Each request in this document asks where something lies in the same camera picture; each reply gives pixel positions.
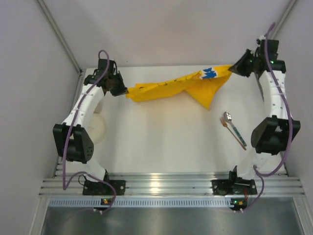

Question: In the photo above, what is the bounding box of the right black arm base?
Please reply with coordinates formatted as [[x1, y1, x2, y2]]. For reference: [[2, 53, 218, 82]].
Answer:
[[211, 166, 257, 196]]

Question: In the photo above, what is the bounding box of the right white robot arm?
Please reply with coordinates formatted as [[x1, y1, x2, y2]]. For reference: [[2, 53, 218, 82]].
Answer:
[[229, 37, 301, 179]]

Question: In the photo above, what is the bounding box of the perforated cable duct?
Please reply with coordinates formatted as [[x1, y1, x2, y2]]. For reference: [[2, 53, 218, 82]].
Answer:
[[49, 198, 246, 208]]

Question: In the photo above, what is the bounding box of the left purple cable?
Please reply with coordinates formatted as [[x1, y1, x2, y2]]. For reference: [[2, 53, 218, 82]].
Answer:
[[63, 50, 117, 216]]

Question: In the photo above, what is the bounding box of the metal spoon teal handle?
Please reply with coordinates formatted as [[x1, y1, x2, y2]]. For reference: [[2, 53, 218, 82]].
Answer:
[[223, 112, 247, 147]]

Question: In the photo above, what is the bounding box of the aluminium rail frame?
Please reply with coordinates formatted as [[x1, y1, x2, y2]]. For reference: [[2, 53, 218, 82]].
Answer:
[[39, 173, 305, 197]]

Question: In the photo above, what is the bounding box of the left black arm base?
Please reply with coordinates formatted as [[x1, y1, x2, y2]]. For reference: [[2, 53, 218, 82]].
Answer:
[[78, 173, 126, 196]]

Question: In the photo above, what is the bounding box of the white paper plate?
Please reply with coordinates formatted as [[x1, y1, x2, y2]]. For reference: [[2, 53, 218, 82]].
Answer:
[[87, 114, 107, 145]]

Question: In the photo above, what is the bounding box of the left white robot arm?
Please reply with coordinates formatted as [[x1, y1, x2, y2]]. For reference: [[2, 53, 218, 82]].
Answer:
[[52, 59, 128, 182]]

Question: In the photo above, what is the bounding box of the wooden fork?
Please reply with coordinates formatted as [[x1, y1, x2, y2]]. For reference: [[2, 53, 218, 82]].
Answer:
[[220, 117, 246, 150]]

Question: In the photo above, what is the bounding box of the yellow pikachu cloth placemat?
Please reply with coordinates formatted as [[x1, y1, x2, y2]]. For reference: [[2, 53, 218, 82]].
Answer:
[[126, 65, 232, 110]]

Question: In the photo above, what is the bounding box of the beige paper cup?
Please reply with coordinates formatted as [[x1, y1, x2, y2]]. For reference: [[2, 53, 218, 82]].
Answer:
[[93, 100, 103, 114]]

